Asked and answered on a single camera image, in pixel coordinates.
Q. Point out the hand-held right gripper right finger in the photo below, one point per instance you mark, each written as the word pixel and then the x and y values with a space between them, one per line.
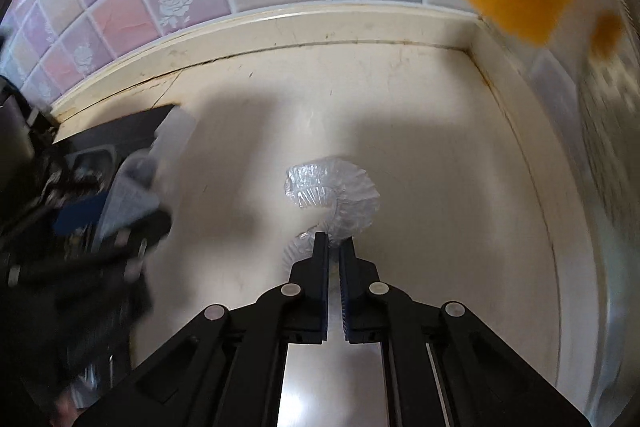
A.
pixel 350 272

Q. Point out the white milk carton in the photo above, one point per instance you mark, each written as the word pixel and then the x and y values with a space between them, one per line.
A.
pixel 135 192

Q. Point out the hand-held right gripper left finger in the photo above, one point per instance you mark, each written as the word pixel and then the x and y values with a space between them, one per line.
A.
pixel 317 267

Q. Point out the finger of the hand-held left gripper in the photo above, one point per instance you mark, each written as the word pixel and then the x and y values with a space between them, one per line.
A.
pixel 82 213
pixel 145 229

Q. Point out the clear crinkled plastic packaging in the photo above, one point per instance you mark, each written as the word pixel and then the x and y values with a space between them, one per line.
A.
pixel 335 192

